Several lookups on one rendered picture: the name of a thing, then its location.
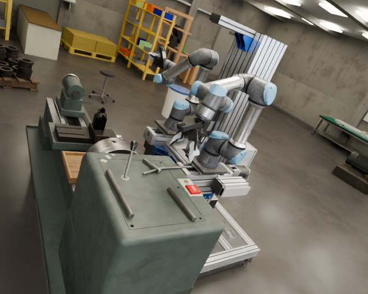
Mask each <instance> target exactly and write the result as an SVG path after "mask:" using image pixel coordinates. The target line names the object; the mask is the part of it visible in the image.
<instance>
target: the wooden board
mask: <svg viewBox="0 0 368 294"><path fill-rule="evenodd" d="M85 153H86V152H70V151H63V152H62V155H61V156H62V159H63V163H64V167H65V171H66V174H67V177H68V181H69V183H76V182H77V177H78V173H79V168H80V165H81V160H82V157H83V155H84V154H85Z"/></svg>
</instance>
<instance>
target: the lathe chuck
mask: <svg viewBox="0 0 368 294"><path fill-rule="evenodd" d="M111 141H117V143H111ZM113 146H126V147H129V148H130V144H129V143H128V141H126V140H124V139H121V138H107V139H103V140H101V141H99V142H97V143H95V144H94V145H92V146H91V147H90V148H89V149H88V150H87V152H100V151H102V150H104V149H107V148H110V147H113ZM87 152H86V153H87Z"/></svg>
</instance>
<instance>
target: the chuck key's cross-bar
mask: <svg viewBox="0 0 368 294"><path fill-rule="evenodd" d="M182 168H191V166H170V167H160V168H159V169H160V170H162V169H182ZM155 171H157V170H156V169H153V170H149V171H145V172H142V174H143V175H144V174H148V173H152V172H155Z"/></svg>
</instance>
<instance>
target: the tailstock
mask: <svg viewBox="0 0 368 294"><path fill-rule="evenodd" d="M62 83H63V86H64V87H65V89H64V88H62V90H61V96H56V98H55V102H56V105H57V108H58V111H59V114H60V115H61V116H68V117H78V118H84V115H85V112H84V110H83V108H82V105H83V101H84V100H83V96H84V94H85V91H84V89H83V87H82V85H81V84H80V82H79V79H78V77H77V76H76V75H74V74H71V73H70V74H67V75H65V76H64V77H63V79H62Z"/></svg>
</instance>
